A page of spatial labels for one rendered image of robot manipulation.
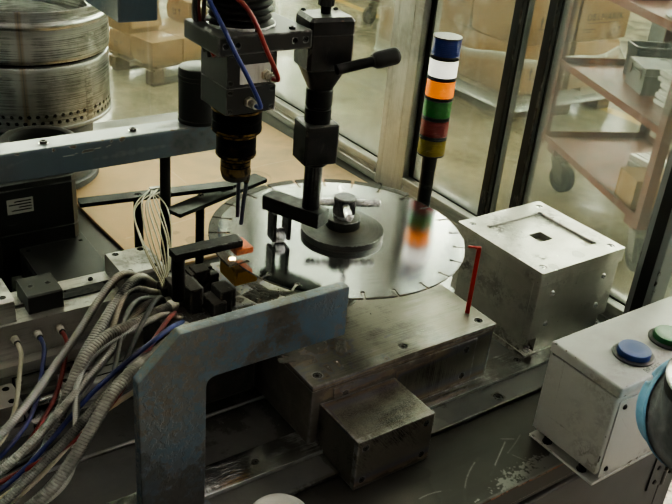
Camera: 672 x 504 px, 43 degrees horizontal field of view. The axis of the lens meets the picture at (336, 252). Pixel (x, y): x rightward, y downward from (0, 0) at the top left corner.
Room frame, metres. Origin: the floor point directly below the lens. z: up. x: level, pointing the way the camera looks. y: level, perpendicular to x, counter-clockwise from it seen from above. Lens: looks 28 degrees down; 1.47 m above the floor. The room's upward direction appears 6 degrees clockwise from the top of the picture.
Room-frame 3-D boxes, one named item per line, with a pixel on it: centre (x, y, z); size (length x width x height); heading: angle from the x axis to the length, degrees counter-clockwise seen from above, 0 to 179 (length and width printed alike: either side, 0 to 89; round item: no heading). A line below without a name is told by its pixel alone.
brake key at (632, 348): (0.87, -0.37, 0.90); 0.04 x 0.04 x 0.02
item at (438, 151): (1.29, -0.14, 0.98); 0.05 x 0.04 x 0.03; 37
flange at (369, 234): (1.02, -0.01, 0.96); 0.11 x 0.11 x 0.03
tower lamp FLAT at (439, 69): (1.29, -0.14, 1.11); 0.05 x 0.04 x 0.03; 37
